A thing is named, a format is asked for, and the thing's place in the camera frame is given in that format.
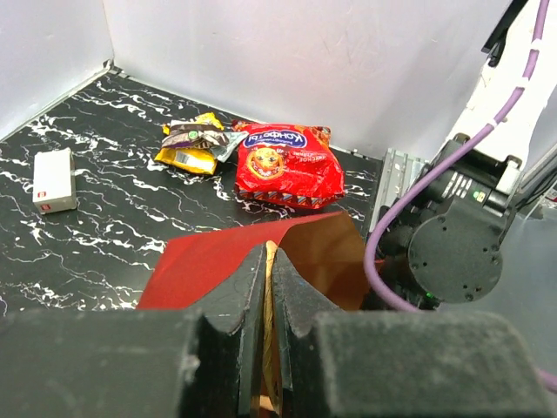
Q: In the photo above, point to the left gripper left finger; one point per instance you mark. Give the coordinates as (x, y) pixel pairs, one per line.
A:
(124, 363)

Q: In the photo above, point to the red cookie snack bag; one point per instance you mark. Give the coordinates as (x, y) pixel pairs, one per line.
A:
(288, 164)

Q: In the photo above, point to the dark chocolate snack packet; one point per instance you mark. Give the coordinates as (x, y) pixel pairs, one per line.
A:
(194, 136)

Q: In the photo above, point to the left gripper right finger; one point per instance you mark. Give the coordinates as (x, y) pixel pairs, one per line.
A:
(336, 363)

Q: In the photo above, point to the small white cardboard box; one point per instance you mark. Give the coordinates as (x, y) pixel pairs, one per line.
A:
(54, 181)

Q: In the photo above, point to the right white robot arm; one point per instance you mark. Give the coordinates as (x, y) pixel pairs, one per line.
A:
(440, 241)

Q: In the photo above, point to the red paper bag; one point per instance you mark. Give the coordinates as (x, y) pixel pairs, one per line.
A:
(222, 276)

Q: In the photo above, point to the yellow candy bar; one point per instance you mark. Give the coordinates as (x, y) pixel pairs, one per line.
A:
(193, 160)

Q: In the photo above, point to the grey foil snack packet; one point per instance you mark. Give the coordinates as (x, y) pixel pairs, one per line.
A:
(234, 138)

